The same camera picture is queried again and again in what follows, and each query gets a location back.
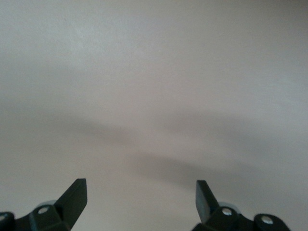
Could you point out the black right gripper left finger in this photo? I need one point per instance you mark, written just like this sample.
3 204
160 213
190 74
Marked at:
65 207

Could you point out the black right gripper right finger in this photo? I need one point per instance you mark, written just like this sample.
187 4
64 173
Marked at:
209 211

